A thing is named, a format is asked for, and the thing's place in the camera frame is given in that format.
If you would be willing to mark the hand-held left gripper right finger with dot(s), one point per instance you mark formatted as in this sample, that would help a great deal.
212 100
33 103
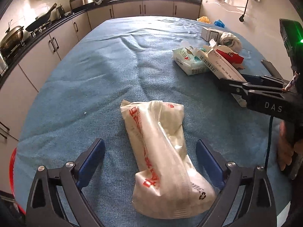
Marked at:
208 163

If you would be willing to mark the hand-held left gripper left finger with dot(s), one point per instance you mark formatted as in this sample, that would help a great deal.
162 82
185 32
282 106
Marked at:
91 163

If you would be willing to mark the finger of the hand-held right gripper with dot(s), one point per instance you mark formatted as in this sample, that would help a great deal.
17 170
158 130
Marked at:
272 69
233 85

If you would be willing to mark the long white carton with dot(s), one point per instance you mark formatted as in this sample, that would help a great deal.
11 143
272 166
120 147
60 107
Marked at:
220 63

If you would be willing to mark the white wrapper with red print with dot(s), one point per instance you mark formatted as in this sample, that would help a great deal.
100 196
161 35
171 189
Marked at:
161 158

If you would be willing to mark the red plastic basket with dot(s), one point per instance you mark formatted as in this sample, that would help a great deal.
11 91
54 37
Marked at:
11 160

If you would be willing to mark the person's right hand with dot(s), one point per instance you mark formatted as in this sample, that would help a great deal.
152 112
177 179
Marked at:
285 151

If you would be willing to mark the red box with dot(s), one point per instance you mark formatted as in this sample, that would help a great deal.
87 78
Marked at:
233 57

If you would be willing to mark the crumpled white cloth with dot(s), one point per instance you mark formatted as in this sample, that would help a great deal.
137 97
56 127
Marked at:
230 40

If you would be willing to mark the pale green wet wipes pack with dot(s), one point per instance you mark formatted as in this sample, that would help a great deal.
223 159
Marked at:
187 59

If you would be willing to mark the small white grey box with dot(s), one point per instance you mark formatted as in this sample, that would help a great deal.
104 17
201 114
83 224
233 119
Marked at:
210 33

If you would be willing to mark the blue plastic bag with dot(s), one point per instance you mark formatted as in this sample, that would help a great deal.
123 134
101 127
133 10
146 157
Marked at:
219 23

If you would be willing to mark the orange plastic bag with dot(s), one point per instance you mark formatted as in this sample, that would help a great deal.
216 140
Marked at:
203 19

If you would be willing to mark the blue blanket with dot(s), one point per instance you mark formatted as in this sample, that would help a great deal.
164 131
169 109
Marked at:
106 80

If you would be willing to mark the black gas stove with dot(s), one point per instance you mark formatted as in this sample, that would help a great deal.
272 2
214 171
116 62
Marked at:
40 28

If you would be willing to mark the steel wok with lid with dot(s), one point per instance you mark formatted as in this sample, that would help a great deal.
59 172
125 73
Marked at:
11 36

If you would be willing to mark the black frying pan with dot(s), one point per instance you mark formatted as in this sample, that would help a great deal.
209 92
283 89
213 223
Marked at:
39 22

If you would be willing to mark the steel kettle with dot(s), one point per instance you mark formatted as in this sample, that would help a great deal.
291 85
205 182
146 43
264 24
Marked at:
60 11

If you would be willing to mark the steel rice cooker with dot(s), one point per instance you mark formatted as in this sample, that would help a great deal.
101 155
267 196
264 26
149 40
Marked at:
81 1

